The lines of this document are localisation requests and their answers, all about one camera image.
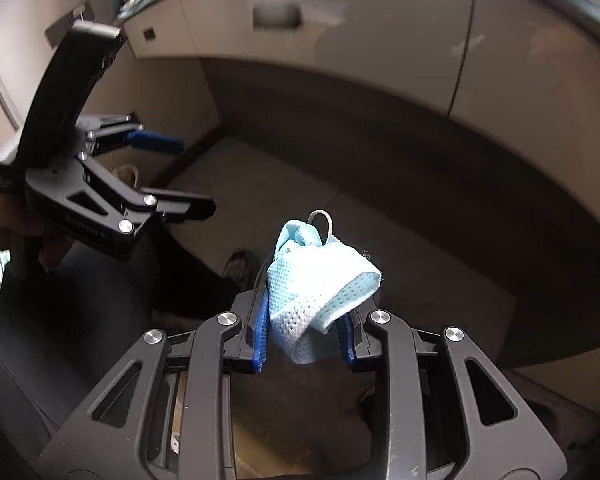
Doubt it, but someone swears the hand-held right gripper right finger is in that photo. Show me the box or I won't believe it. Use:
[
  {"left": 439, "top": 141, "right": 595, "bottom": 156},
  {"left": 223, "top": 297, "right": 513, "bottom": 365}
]
[{"left": 337, "top": 309, "right": 567, "bottom": 480}]

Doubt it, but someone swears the blue face mask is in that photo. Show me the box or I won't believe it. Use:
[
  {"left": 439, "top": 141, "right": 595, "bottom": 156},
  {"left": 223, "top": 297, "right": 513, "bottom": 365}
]
[{"left": 267, "top": 210, "right": 384, "bottom": 367}]

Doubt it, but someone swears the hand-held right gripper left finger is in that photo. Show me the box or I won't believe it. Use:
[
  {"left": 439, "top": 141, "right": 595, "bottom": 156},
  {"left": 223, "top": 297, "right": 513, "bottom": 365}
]
[{"left": 37, "top": 287, "right": 272, "bottom": 480}]

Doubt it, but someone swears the person's left hand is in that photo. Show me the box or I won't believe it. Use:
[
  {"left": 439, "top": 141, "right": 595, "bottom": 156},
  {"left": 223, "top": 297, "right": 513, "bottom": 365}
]
[{"left": 0, "top": 175, "right": 77, "bottom": 274}]

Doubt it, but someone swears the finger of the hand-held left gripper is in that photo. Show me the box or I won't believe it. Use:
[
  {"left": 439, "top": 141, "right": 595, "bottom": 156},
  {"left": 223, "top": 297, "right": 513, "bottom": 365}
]
[
  {"left": 80, "top": 160, "right": 217, "bottom": 235},
  {"left": 77, "top": 113, "right": 186, "bottom": 157}
]

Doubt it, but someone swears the beige shoe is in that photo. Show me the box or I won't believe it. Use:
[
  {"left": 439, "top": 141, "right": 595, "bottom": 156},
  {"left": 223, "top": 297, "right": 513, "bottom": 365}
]
[{"left": 110, "top": 162, "right": 142, "bottom": 189}]

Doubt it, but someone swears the grey shoe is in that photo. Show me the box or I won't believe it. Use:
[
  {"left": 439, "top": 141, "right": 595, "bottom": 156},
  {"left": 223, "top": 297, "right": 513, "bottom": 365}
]
[{"left": 222, "top": 249, "right": 257, "bottom": 294}]

